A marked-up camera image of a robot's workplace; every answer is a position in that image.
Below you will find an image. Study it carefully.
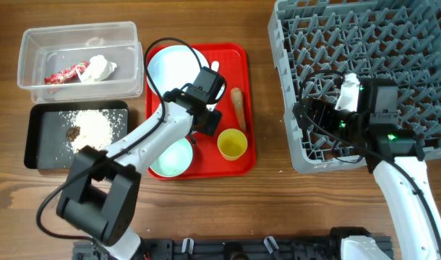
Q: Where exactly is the red snack wrapper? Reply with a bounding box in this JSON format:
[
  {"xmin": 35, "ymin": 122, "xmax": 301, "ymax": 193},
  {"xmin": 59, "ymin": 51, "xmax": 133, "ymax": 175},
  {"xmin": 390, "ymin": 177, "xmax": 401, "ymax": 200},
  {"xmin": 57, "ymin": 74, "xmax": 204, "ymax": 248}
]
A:
[{"xmin": 44, "ymin": 61, "xmax": 89, "ymax": 85}]

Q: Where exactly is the black tray bin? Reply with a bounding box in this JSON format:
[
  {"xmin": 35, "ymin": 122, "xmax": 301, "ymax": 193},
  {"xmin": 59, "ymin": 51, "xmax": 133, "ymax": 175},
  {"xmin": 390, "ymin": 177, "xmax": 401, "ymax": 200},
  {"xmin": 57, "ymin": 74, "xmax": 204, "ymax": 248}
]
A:
[{"xmin": 24, "ymin": 100, "xmax": 129, "ymax": 171}]

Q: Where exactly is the brown food scrap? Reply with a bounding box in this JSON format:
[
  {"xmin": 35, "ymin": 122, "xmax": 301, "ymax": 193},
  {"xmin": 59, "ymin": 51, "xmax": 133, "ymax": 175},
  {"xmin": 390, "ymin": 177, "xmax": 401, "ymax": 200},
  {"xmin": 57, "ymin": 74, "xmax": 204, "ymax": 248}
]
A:
[{"xmin": 66, "ymin": 126, "xmax": 81, "ymax": 142}]

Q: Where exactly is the pile of white rice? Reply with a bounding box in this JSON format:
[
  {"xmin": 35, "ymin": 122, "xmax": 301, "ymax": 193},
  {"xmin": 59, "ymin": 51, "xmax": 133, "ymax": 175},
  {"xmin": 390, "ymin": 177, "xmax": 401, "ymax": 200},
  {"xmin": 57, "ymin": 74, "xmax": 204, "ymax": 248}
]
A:
[{"xmin": 55, "ymin": 109, "xmax": 128, "ymax": 161}]

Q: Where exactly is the red serving tray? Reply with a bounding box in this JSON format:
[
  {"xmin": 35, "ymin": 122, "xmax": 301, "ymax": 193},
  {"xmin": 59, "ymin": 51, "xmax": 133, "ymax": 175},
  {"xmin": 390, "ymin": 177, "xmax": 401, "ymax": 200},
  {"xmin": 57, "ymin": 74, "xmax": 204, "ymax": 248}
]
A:
[{"xmin": 147, "ymin": 43, "xmax": 257, "ymax": 180}]

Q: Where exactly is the white tissue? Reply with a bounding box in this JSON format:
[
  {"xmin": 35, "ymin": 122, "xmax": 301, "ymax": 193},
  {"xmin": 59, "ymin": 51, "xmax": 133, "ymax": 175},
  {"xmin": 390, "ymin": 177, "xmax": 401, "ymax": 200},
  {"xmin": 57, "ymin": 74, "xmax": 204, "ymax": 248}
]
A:
[{"xmin": 76, "ymin": 55, "xmax": 117, "ymax": 83}]

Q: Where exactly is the light blue plate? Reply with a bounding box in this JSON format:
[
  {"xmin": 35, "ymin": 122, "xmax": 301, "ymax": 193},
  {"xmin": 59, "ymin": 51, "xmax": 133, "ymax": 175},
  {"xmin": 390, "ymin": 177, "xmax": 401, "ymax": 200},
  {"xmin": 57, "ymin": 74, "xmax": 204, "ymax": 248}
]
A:
[{"xmin": 147, "ymin": 45, "xmax": 209, "ymax": 95}]

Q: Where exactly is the yellow cup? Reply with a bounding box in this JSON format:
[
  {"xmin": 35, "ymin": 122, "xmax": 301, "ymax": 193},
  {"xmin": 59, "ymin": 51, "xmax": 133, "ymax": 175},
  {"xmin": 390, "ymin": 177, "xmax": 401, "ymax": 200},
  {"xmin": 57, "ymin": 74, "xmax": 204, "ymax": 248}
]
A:
[{"xmin": 217, "ymin": 129, "xmax": 248, "ymax": 161}]

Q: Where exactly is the grey dishwasher rack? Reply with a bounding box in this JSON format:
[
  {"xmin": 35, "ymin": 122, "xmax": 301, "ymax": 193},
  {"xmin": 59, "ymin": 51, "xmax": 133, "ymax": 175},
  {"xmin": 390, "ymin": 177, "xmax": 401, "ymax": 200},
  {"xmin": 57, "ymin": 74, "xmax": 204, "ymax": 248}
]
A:
[{"xmin": 267, "ymin": 0, "xmax": 441, "ymax": 173}]

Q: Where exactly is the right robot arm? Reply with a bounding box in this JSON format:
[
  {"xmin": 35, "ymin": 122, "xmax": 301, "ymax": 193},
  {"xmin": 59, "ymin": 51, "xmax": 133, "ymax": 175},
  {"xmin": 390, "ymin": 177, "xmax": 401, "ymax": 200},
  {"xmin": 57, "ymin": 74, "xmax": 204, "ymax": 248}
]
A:
[{"xmin": 294, "ymin": 72, "xmax": 441, "ymax": 259}]

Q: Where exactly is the carrot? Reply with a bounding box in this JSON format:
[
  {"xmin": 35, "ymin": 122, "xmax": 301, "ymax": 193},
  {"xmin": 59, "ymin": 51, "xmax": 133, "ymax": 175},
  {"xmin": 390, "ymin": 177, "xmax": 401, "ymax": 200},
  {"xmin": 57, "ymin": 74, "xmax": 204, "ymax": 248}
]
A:
[{"xmin": 231, "ymin": 87, "xmax": 247, "ymax": 132}]

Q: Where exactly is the mint green bowl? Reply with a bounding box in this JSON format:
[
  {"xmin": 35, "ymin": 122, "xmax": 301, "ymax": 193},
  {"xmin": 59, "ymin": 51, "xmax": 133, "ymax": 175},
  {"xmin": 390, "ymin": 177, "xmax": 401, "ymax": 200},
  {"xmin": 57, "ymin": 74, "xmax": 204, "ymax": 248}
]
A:
[{"xmin": 150, "ymin": 138, "xmax": 193, "ymax": 178}]

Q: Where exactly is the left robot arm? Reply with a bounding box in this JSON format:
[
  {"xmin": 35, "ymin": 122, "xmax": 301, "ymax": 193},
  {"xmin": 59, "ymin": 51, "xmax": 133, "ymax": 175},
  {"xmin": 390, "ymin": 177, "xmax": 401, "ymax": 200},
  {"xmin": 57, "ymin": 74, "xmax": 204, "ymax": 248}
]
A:
[{"xmin": 56, "ymin": 66, "xmax": 227, "ymax": 259}]

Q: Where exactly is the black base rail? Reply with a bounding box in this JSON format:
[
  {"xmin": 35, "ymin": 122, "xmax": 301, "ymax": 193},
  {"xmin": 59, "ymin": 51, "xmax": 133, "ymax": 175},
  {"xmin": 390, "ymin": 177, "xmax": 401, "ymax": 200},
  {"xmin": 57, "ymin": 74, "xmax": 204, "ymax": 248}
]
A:
[{"xmin": 72, "ymin": 236, "xmax": 393, "ymax": 260}]

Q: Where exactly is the clear plastic bin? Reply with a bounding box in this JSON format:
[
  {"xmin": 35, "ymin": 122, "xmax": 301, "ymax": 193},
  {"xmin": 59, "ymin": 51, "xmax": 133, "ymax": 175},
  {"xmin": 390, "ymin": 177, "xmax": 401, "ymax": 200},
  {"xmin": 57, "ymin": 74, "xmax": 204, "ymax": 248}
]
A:
[{"xmin": 17, "ymin": 22, "xmax": 143, "ymax": 103}]

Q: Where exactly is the white plastic spoon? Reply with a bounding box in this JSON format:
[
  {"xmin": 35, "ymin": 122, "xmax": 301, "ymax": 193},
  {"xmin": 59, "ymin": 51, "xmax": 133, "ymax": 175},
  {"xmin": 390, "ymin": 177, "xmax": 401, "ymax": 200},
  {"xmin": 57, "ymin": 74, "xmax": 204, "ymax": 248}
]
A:
[{"xmin": 207, "ymin": 61, "xmax": 220, "ymax": 111}]

